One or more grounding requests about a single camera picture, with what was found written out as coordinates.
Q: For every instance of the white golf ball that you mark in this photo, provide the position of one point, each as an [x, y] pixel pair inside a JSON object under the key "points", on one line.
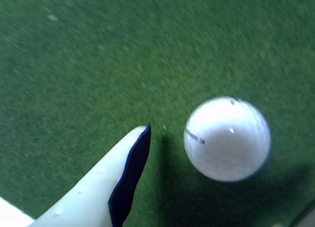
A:
{"points": [[227, 139]]}

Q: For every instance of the white gripper finger with dark pad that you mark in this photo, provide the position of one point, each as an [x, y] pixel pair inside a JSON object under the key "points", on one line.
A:
{"points": [[307, 219]]}

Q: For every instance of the white gripper finger with blue pad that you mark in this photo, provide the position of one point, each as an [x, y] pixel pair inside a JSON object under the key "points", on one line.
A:
{"points": [[98, 187]]}

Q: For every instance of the green artificial turf mat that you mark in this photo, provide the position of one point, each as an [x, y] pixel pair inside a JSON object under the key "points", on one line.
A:
{"points": [[123, 64]]}

